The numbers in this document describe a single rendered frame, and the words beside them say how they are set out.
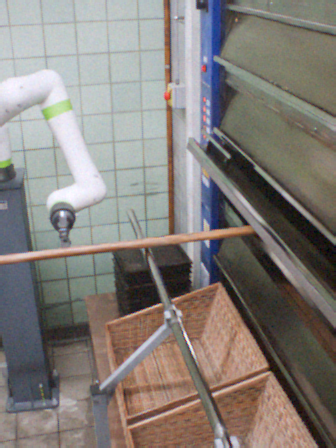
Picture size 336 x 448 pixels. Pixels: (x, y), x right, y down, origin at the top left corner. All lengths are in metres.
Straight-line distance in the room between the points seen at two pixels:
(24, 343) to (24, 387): 0.27
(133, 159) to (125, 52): 0.56
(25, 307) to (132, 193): 0.86
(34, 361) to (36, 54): 1.48
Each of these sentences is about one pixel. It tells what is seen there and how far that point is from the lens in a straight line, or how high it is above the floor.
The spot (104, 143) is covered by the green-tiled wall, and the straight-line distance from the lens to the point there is 3.03.
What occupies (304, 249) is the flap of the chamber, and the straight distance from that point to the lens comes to 1.40.
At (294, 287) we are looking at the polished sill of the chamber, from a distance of 1.69.
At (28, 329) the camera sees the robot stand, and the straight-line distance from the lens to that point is 2.83.
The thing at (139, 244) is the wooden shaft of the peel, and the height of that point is 1.20.
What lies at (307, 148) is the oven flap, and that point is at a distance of 1.55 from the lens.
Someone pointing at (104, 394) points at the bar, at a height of 0.95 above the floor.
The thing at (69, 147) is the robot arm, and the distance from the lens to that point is 2.18.
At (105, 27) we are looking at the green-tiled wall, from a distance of 2.91.
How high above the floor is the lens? 2.04
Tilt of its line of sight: 24 degrees down
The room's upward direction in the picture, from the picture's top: 1 degrees counter-clockwise
